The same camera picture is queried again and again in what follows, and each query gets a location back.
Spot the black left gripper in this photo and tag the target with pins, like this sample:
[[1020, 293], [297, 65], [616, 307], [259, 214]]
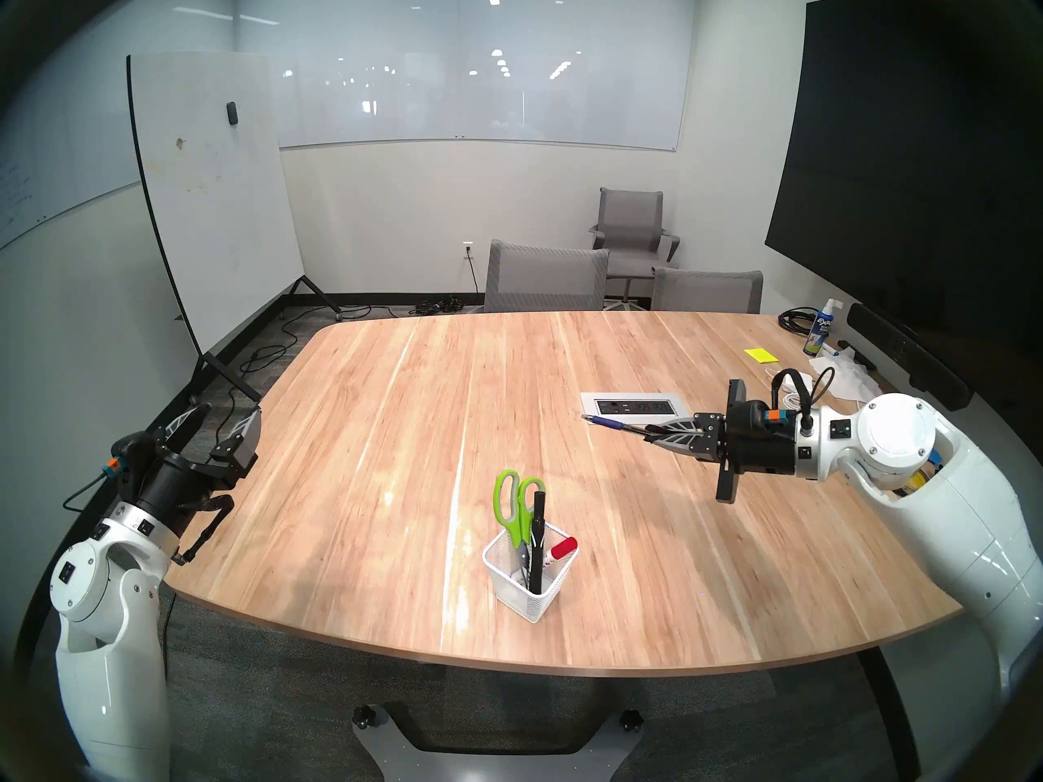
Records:
[[175, 487]]

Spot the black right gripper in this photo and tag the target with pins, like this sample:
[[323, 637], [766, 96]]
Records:
[[766, 454]]

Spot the blue ballpoint pen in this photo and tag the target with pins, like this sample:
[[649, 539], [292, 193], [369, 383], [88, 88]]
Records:
[[607, 421]]

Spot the red capped white marker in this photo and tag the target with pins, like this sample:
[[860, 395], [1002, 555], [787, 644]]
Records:
[[564, 547]]

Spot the black permanent marker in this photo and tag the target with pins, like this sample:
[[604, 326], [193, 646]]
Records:
[[537, 544]]

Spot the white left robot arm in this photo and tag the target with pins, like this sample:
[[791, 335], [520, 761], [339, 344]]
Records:
[[106, 626]]

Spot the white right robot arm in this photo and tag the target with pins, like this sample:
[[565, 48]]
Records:
[[896, 438]]

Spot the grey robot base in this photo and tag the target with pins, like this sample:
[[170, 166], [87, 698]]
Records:
[[497, 762]]

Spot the grey table power outlet box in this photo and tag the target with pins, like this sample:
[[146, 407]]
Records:
[[635, 404]]

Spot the yellow sticky note pad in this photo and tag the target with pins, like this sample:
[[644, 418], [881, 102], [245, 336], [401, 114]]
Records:
[[760, 355]]

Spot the white power adapter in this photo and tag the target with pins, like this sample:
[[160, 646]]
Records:
[[803, 379]]

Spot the grey mesh office chair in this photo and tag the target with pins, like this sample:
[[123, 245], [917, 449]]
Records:
[[546, 277], [707, 293]]

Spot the whiteboard cleaner spray bottle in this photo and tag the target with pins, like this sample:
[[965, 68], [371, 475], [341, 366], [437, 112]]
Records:
[[817, 332]]

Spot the white crumpled tissue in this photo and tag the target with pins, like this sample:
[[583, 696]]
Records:
[[847, 377]]

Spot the black remote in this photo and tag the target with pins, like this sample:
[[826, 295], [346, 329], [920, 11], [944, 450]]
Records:
[[855, 355]]

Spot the black video sound bar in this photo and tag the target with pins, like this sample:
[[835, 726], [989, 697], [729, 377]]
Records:
[[904, 353]]

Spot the grey office chair with armrests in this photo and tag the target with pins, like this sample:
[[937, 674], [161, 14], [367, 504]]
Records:
[[631, 217]]

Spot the mobile whiteboard on stand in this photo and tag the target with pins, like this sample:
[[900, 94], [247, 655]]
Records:
[[212, 186]]

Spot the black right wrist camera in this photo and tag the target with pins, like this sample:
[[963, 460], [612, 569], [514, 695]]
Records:
[[762, 414]]

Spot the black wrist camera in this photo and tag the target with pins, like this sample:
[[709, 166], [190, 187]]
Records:
[[762, 414], [134, 456]]

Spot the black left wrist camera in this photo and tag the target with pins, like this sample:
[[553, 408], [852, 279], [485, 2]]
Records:
[[134, 456]]

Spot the wall whiteboard with writing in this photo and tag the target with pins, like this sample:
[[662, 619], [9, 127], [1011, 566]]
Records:
[[41, 186]]

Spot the large black wall screen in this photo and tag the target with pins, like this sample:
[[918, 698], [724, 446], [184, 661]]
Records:
[[896, 177]]

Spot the wide glass wall whiteboard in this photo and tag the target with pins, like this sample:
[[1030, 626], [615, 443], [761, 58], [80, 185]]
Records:
[[473, 96]]

